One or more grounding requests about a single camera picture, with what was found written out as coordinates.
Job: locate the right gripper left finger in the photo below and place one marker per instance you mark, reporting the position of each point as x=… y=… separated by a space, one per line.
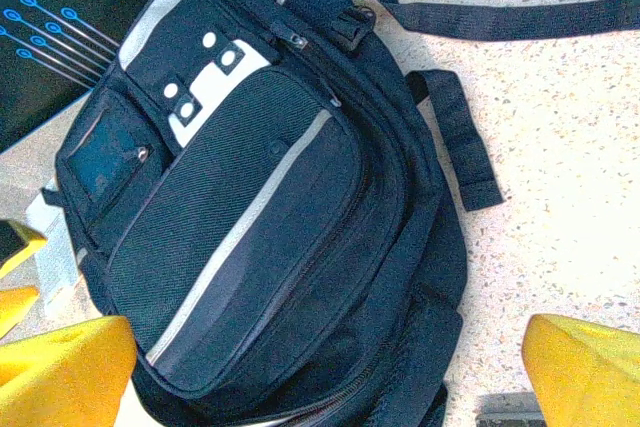
x=60 y=382

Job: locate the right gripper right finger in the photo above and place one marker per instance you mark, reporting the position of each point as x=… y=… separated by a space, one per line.
x=590 y=382

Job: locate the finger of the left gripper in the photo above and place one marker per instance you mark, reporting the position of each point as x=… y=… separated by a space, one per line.
x=15 y=304
x=12 y=242

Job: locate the orange and white notebook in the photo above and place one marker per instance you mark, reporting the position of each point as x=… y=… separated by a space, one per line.
x=55 y=252

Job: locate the navy blue backpack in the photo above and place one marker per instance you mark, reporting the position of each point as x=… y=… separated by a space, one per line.
x=250 y=197

